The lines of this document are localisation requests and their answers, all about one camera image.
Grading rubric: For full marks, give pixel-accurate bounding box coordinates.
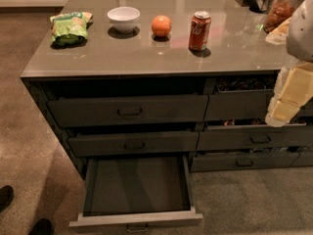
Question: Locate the white ceramic bowl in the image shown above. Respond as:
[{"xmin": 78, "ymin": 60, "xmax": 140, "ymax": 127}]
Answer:
[{"xmin": 107, "ymin": 7, "xmax": 140, "ymax": 33}]

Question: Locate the glass jar of snacks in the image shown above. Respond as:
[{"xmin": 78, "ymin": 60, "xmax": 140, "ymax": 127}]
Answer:
[{"xmin": 263, "ymin": 0, "xmax": 304, "ymax": 33}]

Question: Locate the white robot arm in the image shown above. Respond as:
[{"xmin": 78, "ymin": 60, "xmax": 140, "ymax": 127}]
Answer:
[{"xmin": 265, "ymin": 0, "xmax": 313, "ymax": 127}]

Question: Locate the open bottom left drawer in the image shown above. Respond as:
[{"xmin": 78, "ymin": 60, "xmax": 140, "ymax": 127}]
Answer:
[{"xmin": 69, "ymin": 156, "xmax": 203, "ymax": 233}]

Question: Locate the red cola can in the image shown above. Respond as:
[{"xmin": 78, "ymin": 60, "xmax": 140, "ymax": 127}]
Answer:
[{"xmin": 189, "ymin": 11, "xmax": 211, "ymax": 51}]

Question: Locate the orange fruit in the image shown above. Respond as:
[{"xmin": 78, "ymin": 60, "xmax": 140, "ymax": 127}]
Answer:
[{"xmin": 152, "ymin": 16, "xmax": 171, "ymax": 37}]

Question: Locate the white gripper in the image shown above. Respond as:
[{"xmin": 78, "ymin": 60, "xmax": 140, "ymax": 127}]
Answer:
[{"xmin": 265, "ymin": 19, "xmax": 313, "ymax": 127}]

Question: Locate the black shoe upper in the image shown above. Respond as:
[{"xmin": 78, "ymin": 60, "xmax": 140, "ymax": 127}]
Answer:
[{"xmin": 0, "ymin": 185, "xmax": 14, "ymax": 212}]

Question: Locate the black shoe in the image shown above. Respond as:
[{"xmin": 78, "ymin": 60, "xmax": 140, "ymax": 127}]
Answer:
[
  {"xmin": 28, "ymin": 218, "xmax": 54, "ymax": 235},
  {"xmin": 0, "ymin": 185, "xmax": 14, "ymax": 212}
]

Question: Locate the top right drawer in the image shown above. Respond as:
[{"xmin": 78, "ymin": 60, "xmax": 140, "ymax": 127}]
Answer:
[{"xmin": 203, "ymin": 75, "xmax": 313, "ymax": 121}]

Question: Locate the middle left drawer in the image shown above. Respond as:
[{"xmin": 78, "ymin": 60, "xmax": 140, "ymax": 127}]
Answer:
[{"xmin": 67, "ymin": 131, "xmax": 199, "ymax": 157}]

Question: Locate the grey kitchen island cabinet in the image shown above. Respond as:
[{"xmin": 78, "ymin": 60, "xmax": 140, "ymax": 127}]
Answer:
[{"xmin": 22, "ymin": 0, "xmax": 312, "ymax": 174}]

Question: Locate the green rice chip bag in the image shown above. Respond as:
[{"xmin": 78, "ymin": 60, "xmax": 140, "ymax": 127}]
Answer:
[{"xmin": 50, "ymin": 12, "xmax": 93, "ymax": 47}]

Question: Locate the top left drawer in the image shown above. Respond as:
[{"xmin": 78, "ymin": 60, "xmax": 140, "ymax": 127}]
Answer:
[{"xmin": 47, "ymin": 95, "xmax": 207, "ymax": 127}]

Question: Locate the black shoe lower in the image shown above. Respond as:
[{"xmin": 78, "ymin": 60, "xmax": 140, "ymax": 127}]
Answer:
[{"xmin": 28, "ymin": 218, "xmax": 54, "ymax": 235}]

